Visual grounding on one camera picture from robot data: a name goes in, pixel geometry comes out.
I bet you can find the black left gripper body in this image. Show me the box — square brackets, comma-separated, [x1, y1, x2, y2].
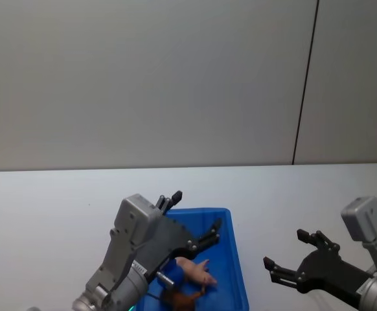
[132, 214, 199, 281]

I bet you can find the pink pig toy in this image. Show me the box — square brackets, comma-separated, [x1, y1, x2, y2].
[175, 257, 219, 287]

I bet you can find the blue plastic tray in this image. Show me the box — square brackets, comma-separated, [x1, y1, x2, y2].
[137, 207, 251, 311]

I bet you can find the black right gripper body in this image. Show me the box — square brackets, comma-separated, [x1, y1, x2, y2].
[293, 247, 376, 306]

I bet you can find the brown horse toy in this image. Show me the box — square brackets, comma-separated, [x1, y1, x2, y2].
[161, 284, 208, 311]

